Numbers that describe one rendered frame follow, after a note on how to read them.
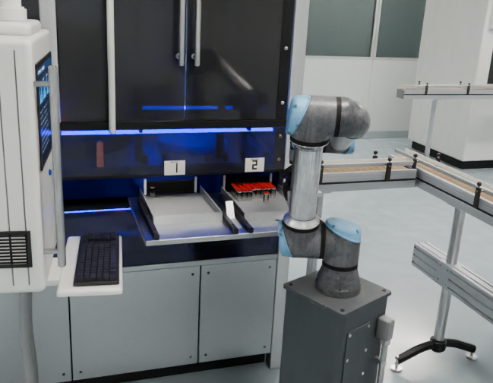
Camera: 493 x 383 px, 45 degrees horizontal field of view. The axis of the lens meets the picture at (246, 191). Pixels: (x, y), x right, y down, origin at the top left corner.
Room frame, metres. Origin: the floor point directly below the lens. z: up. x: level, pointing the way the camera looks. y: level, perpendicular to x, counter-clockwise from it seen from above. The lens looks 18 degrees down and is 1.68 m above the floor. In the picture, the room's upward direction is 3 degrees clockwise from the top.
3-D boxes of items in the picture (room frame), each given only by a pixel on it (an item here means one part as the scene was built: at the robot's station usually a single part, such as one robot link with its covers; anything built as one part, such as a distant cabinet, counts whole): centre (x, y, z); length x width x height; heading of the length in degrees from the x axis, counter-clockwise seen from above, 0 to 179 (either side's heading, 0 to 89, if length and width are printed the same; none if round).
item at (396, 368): (2.61, -0.98, 0.07); 0.50 x 0.08 x 0.14; 109
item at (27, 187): (1.86, 0.73, 1.19); 0.50 x 0.19 x 0.78; 12
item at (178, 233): (2.23, 0.08, 0.87); 0.70 x 0.48 x 0.02; 109
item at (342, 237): (1.80, -0.31, 0.96); 0.13 x 0.12 x 0.14; 89
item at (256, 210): (2.33, -0.07, 0.90); 0.34 x 0.26 x 0.04; 18
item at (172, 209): (2.24, 0.26, 0.90); 0.34 x 0.26 x 0.04; 19
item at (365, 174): (2.77, -0.48, 0.92); 0.69 x 0.16 x 0.16; 109
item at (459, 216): (2.61, -0.98, 0.46); 0.09 x 0.09 x 0.77; 19
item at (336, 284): (1.80, -0.32, 0.84); 0.15 x 0.15 x 0.10
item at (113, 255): (1.89, 0.49, 0.82); 0.40 x 0.14 x 0.02; 12
